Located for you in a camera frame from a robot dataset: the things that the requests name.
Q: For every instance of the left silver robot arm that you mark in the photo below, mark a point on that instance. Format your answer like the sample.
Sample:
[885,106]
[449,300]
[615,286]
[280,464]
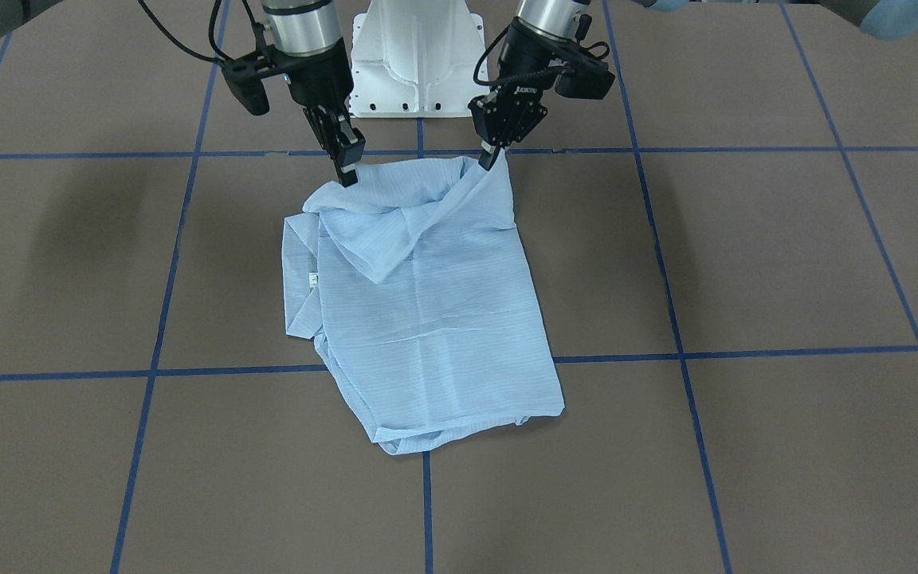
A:
[884,20]

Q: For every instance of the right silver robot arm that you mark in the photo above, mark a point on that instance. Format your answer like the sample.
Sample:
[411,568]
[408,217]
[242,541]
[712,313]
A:
[299,40]

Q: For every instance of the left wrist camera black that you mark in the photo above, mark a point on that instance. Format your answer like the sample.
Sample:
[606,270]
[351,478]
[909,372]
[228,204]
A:
[586,74]

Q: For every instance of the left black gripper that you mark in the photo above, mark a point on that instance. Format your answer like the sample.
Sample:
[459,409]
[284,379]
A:
[528,57]

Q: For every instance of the light blue button shirt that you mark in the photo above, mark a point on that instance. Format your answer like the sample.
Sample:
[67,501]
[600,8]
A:
[414,288]

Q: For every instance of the white camera pillar with base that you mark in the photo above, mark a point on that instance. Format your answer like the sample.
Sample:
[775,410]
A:
[416,60]

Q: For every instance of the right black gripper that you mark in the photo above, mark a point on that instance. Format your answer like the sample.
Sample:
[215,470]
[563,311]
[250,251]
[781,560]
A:
[320,82]

